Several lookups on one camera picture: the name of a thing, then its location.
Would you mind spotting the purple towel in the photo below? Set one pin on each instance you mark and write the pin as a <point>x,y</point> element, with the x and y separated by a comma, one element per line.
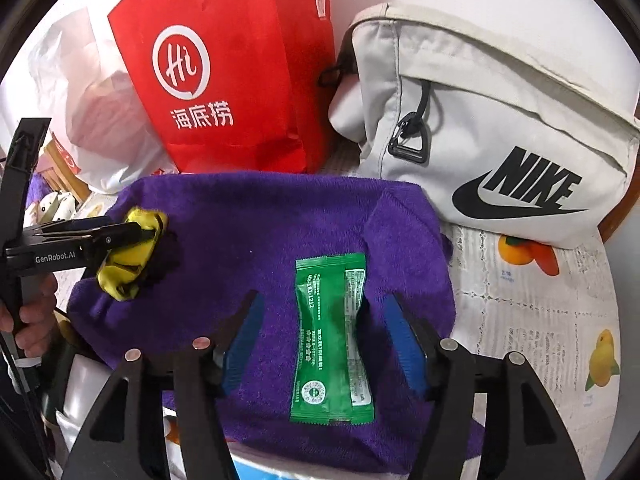
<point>240,240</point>

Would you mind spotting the blue and white box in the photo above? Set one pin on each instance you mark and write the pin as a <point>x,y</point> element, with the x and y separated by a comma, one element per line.
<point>260,471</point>

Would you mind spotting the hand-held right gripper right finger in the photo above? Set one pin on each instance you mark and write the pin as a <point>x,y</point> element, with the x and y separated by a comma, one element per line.
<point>402,340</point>

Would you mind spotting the green foil packet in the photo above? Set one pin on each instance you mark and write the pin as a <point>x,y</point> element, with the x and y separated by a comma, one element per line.
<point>325,340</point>

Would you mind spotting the red paper bag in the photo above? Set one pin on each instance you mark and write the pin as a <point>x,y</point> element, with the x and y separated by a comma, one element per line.
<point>240,35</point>

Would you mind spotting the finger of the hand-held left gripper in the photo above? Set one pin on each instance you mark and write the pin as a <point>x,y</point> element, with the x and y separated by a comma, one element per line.
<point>127,234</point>
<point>85,223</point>

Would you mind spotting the person's left hand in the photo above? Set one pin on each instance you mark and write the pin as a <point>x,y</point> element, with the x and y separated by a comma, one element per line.
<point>35,307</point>

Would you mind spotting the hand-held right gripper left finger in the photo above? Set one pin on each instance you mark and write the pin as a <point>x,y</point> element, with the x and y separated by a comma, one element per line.
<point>245,336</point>

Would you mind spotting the white plastic bag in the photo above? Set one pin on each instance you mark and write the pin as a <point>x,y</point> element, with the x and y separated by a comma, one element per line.
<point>85,110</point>

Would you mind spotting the light grey waist bag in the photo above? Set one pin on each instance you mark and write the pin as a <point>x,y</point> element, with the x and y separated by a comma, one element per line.
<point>475,110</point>

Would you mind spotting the yellow black-striped cloth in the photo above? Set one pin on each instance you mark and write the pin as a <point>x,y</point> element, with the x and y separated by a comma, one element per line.
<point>125,270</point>

